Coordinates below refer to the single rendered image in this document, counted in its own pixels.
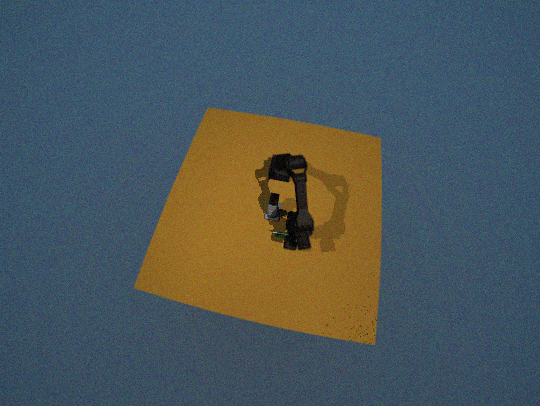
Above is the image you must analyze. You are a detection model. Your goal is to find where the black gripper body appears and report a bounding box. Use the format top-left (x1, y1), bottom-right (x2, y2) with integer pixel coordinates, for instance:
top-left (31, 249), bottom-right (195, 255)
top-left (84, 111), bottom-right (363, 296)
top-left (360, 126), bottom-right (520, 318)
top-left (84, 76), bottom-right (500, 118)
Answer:
top-left (283, 211), bottom-right (297, 251)

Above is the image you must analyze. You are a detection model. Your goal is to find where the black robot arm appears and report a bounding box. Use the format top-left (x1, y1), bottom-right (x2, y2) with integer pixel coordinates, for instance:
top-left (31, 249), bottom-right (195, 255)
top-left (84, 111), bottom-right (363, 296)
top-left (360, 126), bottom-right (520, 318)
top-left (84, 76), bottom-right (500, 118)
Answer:
top-left (275, 153), bottom-right (314, 250)

